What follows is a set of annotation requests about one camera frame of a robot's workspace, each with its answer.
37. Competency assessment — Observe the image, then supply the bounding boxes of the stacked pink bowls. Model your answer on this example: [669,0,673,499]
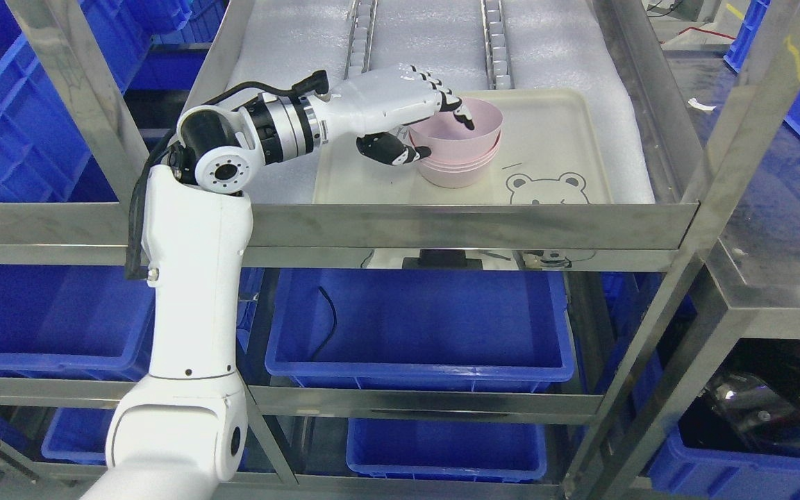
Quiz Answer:
[418,133,502,189]

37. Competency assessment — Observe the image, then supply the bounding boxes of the blue crate under shelf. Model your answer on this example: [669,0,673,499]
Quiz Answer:
[265,269,574,393]

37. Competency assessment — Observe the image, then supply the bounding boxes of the white bear tray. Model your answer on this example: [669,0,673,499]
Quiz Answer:
[313,89,613,206]

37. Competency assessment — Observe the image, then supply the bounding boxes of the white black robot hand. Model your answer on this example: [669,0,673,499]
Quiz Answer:
[309,64,474,165]

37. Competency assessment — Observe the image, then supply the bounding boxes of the steel shelf rack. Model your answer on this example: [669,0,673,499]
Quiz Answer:
[0,1,800,499]

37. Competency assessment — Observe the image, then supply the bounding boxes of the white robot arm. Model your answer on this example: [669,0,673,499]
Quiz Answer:
[85,70,329,499]

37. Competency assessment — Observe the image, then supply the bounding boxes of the pink ikea bowl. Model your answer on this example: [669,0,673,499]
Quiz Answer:
[408,98,503,163]

